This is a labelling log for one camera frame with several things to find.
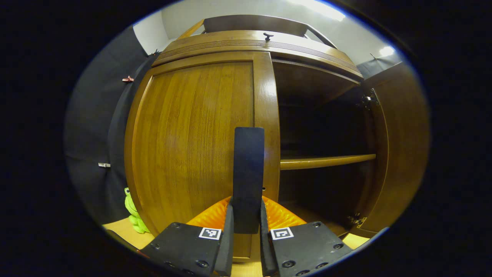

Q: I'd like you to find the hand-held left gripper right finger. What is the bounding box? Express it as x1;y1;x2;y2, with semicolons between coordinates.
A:
260;196;353;277

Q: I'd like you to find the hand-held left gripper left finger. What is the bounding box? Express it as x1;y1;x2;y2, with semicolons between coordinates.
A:
139;196;235;277

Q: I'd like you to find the wooden cabinet door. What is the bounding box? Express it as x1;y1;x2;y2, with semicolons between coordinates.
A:
124;51;281;264
348;62;430;233

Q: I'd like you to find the wooden shoe cabinet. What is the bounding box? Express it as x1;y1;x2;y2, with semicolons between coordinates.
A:
124;15;430;266

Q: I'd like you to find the wooden cabinet drawer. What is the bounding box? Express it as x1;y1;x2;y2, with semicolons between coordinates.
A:
155;30;364;79

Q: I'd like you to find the green frog plush toy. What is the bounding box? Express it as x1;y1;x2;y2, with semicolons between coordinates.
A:
124;187;150;234

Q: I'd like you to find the black backdrop cloth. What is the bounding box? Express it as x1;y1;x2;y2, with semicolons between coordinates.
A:
357;54;404;79
63;25;162;225

